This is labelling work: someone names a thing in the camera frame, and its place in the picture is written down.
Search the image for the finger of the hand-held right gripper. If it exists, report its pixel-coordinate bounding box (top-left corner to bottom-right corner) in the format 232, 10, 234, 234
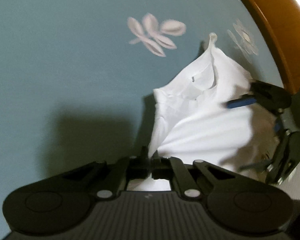
227, 80, 292, 117
240, 119, 300, 187

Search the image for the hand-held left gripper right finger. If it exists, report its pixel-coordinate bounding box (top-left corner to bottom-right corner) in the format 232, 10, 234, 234
151, 156, 237, 202

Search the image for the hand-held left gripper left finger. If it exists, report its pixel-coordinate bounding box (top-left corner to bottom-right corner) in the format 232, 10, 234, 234
62, 155, 150, 202

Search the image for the white printed t-shirt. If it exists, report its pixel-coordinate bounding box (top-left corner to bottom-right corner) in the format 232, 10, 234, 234
127, 32, 290, 193

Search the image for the wooden bed headboard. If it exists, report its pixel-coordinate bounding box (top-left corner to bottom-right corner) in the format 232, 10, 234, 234
226, 0, 300, 95

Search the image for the teal floral bed sheet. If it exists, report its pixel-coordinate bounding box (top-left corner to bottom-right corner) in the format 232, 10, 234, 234
0, 0, 290, 230

